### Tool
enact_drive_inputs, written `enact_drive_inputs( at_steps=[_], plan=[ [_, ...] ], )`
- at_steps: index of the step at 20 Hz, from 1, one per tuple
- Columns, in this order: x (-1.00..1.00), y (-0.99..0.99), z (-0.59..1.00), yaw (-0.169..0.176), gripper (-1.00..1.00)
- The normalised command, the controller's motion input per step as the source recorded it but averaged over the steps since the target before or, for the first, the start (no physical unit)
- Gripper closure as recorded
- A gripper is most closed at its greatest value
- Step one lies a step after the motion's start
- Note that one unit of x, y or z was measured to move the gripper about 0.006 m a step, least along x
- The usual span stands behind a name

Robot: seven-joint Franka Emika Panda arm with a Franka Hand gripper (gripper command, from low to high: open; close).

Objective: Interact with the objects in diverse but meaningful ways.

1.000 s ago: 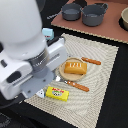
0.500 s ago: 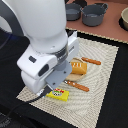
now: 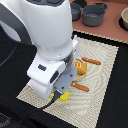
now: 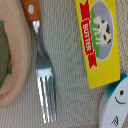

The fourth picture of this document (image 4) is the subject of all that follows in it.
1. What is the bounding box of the white fish toy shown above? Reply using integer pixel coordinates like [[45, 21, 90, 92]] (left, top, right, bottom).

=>
[[98, 73, 128, 128]]

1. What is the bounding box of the wooden round plate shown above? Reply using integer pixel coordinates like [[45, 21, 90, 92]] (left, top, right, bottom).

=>
[[0, 0, 31, 109]]

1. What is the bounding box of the yellow butter box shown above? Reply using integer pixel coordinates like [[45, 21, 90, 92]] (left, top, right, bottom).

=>
[[75, 0, 120, 89]]

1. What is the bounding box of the fork with wooden handle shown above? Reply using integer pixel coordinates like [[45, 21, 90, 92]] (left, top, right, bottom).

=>
[[23, 0, 57, 123]]

